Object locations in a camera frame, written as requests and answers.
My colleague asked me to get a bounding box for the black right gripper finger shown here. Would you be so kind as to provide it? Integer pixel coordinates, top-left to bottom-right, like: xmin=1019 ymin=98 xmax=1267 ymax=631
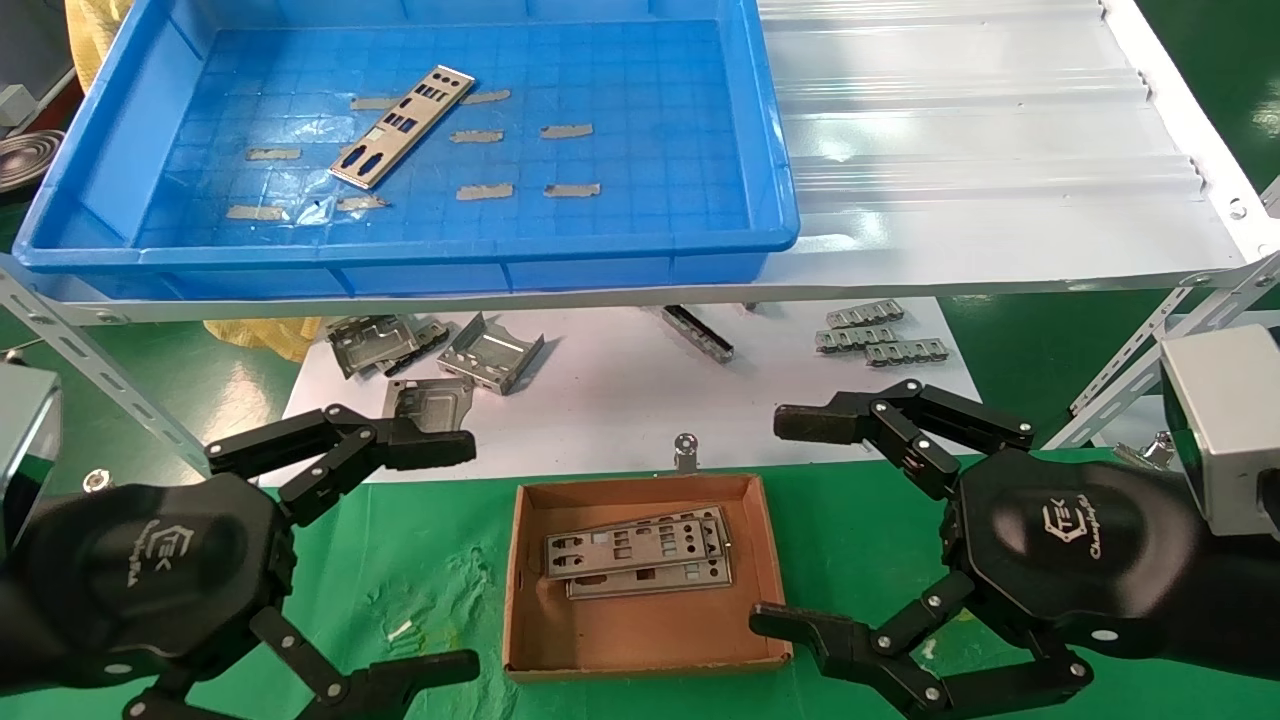
xmin=748 ymin=570 xmax=1094 ymax=720
xmin=773 ymin=378 xmax=1036 ymax=501

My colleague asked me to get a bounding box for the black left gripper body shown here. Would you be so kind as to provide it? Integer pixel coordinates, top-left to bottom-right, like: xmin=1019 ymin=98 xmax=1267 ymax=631
xmin=0 ymin=472 xmax=297 ymax=703

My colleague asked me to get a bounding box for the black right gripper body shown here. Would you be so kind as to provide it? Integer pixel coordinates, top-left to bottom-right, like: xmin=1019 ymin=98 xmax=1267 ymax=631
xmin=943 ymin=450 xmax=1280 ymax=666

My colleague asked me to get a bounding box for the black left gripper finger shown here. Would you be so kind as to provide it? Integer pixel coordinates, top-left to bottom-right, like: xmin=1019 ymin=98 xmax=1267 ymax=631
xmin=122 ymin=606 xmax=482 ymax=720
xmin=205 ymin=405 xmax=477 ymax=528

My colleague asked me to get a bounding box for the grey slotted shield plate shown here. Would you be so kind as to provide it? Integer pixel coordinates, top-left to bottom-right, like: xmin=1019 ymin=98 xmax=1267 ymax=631
xmin=567 ymin=553 xmax=734 ymax=601
xmin=545 ymin=505 xmax=728 ymax=579

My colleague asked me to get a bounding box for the silver slotted shield plate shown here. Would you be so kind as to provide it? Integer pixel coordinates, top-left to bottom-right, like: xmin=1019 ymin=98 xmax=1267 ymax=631
xmin=328 ymin=65 xmax=475 ymax=190

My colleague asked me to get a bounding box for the brown cardboard box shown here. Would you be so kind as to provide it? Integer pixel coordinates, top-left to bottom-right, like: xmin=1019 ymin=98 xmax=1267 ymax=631
xmin=503 ymin=473 xmax=793 ymax=683

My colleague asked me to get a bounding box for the blue plastic tray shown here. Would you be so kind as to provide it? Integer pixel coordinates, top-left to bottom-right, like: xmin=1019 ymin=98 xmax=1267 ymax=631
xmin=12 ymin=0 xmax=801 ymax=299

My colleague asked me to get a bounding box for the small metal connector strip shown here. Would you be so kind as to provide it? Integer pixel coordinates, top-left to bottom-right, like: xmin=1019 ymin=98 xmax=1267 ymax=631
xmin=865 ymin=340 xmax=949 ymax=368
xmin=815 ymin=324 xmax=897 ymax=354
xmin=826 ymin=300 xmax=906 ymax=329

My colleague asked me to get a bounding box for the yellow plastic bag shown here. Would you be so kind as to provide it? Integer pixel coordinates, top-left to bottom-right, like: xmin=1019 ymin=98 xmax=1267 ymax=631
xmin=204 ymin=317 xmax=323 ymax=363

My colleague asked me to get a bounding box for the green table cloth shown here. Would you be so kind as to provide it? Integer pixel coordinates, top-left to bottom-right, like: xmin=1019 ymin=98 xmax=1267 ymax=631
xmin=85 ymin=455 xmax=1280 ymax=720

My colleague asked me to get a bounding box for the perforated steel shelf brace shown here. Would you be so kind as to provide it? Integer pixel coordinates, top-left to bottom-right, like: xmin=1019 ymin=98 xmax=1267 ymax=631
xmin=0 ymin=268 xmax=216 ymax=476
xmin=1040 ymin=250 xmax=1280 ymax=451

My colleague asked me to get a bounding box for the long slotted metal strip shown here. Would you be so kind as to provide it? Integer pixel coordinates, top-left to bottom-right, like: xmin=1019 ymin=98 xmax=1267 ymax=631
xmin=660 ymin=305 xmax=735 ymax=363

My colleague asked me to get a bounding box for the white metal shelf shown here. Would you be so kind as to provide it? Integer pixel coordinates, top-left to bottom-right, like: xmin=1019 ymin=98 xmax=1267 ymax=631
xmin=0 ymin=0 xmax=1280 ymax=326

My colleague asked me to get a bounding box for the white board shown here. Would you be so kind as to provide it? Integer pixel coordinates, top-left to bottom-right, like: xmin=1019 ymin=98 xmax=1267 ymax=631
xmin=270 ymin=297 xmax=984 ymax=484

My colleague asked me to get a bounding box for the yellow woven sack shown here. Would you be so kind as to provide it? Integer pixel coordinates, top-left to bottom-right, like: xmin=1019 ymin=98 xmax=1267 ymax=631
xmin=65 ymin=0 xmax=136 ymax=93

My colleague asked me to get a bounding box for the flat metal bracket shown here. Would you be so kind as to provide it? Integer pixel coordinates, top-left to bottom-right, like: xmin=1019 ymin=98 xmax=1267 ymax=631
xmin=383 ymin=377 xmax=474 ymax=433

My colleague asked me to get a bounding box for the large folded metal bracket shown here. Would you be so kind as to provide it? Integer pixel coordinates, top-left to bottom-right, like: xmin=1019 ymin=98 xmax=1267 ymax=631
xmin=326 ymin=314 xmax=426 ymax=381

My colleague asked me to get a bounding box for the flanged metal bracket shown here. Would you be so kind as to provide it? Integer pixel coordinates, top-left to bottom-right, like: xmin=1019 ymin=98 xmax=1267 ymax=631
xmin=437 ymin=312 xmax=546 ymax=396

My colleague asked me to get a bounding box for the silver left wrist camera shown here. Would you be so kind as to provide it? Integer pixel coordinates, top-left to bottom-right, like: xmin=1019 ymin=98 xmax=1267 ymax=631
xmin=0 ymin=362 xmax=61 ymax=561

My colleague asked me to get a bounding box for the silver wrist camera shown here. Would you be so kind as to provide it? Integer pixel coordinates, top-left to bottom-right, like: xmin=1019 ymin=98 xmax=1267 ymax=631
xmin=1160 ymin=323 xmax=1280 ymax=541
xmin=0 ymin=362 xmax=61 ymax=561

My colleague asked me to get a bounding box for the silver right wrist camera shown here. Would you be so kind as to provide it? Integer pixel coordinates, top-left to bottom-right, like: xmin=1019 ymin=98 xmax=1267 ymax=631
xmin=1160 ymin=323 xmax=1280 ymax=541

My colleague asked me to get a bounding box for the grey coiled hose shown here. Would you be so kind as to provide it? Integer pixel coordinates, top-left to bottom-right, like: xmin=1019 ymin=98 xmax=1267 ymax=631
xmin=0 ymin=130 xmax=66 ymax=193

